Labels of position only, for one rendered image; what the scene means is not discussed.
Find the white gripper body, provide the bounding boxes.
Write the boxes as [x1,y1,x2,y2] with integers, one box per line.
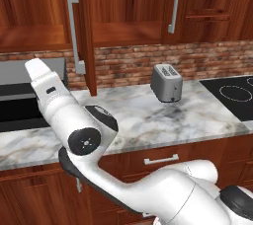
[24,57,54,83]

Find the silver two-slot toaster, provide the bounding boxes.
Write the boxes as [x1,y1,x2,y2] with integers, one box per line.
[149,63,184,104]

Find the wooden base cupboard door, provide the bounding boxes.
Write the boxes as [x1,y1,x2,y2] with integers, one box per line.
[0,164,87,225]

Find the wooden drawer front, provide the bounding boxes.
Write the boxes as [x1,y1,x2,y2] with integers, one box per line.
[122,144,193,182]

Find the black hob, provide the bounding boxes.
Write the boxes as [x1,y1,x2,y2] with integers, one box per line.
[199,75,253,122]

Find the wooden base cupboard run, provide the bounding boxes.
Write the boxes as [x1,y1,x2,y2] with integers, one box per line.
[190,134,253,191]

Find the long grey door handle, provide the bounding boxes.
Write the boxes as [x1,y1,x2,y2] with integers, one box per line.
[167,0,183,36]
[65,0,87,76]

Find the wooden wall cabinet door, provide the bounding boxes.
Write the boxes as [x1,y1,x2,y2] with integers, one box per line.
[160,0,186,45]
[70,0,99,98]

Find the open wooden wall cabinet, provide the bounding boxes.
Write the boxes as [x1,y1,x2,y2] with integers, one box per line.
[0,0,164,54]

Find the small grey cupboard handle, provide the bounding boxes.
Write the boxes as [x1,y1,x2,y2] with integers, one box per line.
[75,177,83,193]

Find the grey drawer handle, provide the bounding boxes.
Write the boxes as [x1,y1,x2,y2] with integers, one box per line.
[143,153,180,166]

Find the closed panelled wall cabinet door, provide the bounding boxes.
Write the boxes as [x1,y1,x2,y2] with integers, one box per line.
[183,0,253,43]

